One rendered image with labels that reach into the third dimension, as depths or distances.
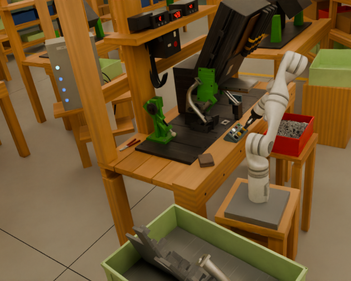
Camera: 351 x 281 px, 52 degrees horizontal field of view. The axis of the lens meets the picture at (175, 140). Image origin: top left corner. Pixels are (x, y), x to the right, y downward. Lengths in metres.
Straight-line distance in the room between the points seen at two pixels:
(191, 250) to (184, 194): 0.38
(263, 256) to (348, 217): 1.70
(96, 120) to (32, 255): 1.45
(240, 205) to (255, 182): 0.14
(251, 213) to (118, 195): 0.95
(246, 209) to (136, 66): 1.07
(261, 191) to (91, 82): 1.02
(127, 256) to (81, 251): 1.46
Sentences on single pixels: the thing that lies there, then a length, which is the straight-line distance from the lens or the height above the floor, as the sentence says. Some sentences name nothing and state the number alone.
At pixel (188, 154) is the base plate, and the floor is 0.90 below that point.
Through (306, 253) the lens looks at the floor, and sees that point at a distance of 2.73.
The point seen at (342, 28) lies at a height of 0.76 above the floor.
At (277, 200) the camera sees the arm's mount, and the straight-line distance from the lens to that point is 1.72.
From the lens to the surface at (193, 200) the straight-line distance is 1.83.
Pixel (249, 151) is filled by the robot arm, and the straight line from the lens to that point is 1.56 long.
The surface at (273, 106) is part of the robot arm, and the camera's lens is 1.59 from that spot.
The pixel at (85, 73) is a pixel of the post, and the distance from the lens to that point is 1.92.
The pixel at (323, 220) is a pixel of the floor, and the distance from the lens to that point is 2.99.
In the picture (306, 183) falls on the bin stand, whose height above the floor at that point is 0.43.
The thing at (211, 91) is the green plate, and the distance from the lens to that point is 2.23.
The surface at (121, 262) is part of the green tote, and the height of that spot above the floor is 0.90.
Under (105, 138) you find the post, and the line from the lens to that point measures 2.07.
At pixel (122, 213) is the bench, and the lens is 2.37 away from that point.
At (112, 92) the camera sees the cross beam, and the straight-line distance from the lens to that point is 2.19.
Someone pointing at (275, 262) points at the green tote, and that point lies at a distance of 1.41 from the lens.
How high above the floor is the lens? 1.97
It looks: 29 degrees down
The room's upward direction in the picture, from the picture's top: 8 degrees counter-clockwise
